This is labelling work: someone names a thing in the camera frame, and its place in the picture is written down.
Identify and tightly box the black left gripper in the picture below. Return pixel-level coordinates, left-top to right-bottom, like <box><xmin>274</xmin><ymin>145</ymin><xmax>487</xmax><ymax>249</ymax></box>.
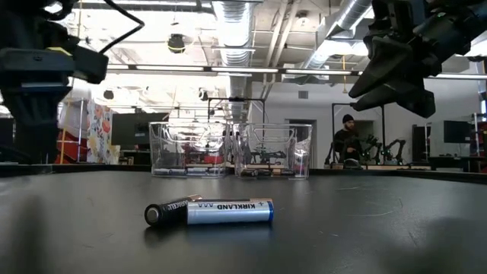
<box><xmin>0</xmin><ymin>44</ymin><xmax>110</xmax><ymax>165</ymax></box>

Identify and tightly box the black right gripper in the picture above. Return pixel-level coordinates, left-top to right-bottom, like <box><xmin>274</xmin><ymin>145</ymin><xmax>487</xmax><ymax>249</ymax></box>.
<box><xmin>348</xmin><ymin>0</ymin><xmax>444</xmax><ymax>119</ymax></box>

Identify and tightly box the clear plastic bin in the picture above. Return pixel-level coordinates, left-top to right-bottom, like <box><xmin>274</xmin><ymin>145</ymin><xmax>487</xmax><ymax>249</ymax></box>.
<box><xmin>148</xmin><ymin>121</ymin><xmax>231</xmax><ymax>178</ymax></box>
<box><xmin>231</xmin><ymin>122</ymin><xmax>314</xmax><ymax>180</ymax></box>

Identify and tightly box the red shelf rack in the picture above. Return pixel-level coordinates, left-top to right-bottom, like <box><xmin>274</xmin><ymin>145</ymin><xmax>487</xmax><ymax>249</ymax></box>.
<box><xmin>56</xmin><ymin>129</ymin><xmax>89</xmax><ymax>164</ymax></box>

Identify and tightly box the floral patterned banner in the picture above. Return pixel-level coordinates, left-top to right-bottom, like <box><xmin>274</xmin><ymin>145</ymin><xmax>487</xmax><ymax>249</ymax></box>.
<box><xmin>86</xmin><ymin>99</ymin><xmax>122</xmax><ymax>165</ymax></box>

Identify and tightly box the person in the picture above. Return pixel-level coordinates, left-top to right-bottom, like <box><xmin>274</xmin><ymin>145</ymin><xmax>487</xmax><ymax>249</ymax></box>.
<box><xmin>333</xmin><ymin>113</ymin><xmax>363</xmax><ymax>165</ymax></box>

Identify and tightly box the large black monitor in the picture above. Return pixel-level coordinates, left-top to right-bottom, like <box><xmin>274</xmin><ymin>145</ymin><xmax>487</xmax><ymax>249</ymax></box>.
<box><xmin>110</xmin><ymin>112</ymin><xmax>170</xmax><ymax>146</ymax></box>

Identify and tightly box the long ceiling light strip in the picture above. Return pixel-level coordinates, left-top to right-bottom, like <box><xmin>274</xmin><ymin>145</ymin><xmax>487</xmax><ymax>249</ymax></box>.
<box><xmin>106</xmin><ymin>65</ymin><xmax>361</xmax><ymax>76</ymax></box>

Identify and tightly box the black ceiling speaker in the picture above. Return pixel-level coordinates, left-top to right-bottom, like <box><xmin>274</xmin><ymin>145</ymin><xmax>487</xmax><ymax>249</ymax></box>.
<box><xmin>167</xmin><ymin>33</ymin><xmax>186</xmax><ymax>55</ymax></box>

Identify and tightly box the black table mat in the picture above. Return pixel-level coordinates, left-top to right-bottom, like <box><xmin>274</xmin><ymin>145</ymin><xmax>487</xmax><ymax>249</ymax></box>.
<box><xmin>0</xmin><ymin>169</ymin><xmax>487</xmax><ymax>274</ymax></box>

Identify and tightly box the silver ventilation duct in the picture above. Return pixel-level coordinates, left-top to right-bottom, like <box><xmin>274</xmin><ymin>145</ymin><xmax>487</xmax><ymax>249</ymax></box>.
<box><xmin>304</xmin><ymin>0</ymin><xmax>376</xmax><ymax>69</ymax></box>
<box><xmin>211</xmin><ymin>0</ymin><xmax>262</xmax><ymax>68</ymax></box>

